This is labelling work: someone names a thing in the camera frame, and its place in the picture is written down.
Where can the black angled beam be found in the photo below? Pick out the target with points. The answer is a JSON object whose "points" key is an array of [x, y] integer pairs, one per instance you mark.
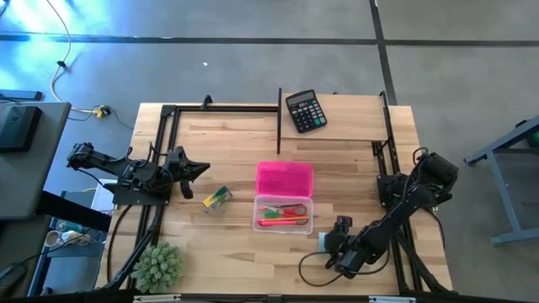
{"points": [[71, 210]]}

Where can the green potted plant white pot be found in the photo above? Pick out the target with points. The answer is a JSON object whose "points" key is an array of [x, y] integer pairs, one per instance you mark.
{"points": [[156, 267]]}

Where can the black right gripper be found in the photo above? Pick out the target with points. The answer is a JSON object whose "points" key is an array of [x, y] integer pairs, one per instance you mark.
{"points": [[341, 242]]}

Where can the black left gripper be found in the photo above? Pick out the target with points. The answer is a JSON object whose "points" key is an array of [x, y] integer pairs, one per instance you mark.
{"points": [[179, 168]]}

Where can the small green object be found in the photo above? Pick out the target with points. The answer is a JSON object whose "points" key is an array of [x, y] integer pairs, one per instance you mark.
{"points": [[535, 139]]}

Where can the blue storage cart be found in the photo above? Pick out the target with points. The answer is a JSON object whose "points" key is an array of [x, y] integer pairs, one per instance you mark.
{"points": [[76, 252]]}

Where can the pink marker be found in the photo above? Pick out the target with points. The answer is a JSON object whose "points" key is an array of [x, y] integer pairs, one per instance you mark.
{"points": [[273, 223]]}

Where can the orange pencil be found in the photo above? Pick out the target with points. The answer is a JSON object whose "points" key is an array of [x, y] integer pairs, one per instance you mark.
{"points": [[295, 218]]}

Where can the grey side desk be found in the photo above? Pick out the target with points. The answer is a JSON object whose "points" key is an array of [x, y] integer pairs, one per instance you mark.
{"points": [[38, 181]]}

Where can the blue-grey metal table frame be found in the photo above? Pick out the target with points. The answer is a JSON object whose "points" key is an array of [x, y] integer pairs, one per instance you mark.
{"points": [[505, 202]]}

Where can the blue sticky note pad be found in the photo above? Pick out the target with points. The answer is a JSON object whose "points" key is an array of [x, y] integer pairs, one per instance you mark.
{"points": [[321, 242]]}

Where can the pink and clear pencil case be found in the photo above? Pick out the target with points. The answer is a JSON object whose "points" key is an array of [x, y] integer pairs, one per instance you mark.
{"points": [[284, 177]]}

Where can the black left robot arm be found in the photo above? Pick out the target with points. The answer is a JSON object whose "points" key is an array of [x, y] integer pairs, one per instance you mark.
{"points": [[105, 162]]}

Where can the wooden shelf riser black legs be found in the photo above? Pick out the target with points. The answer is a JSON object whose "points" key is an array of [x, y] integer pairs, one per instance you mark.
{"points": [[345, 118]]}

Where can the white paper sheet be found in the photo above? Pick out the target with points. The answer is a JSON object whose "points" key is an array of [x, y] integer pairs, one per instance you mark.
{"points": [[101, 198]]}

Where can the black desktop calculator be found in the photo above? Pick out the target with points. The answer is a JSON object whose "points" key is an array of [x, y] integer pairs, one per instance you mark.
{"points": [[306, 111]]}

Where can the black box device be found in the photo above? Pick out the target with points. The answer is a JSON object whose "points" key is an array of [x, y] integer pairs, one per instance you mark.
{"points": [[19, 128]]}

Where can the silver aluminium bracket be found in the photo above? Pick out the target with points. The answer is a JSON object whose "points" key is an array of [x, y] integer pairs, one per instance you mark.
{"points": [[392, 299], [156, 298]]}

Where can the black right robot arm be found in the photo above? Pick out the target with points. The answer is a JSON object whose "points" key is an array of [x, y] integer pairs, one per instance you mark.
{"points": [[400, 219]]}

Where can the dark flat device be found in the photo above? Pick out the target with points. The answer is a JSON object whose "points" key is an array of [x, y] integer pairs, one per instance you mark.
{"points": [[21, 94]]}

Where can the yellow green crayon box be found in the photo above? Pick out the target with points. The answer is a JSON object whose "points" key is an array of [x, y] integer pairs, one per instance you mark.
{"points": [[217, 198]]}

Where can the black aluminium table frame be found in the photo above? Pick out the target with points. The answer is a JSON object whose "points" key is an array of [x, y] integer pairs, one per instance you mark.
{"points": [[227, 108]]}

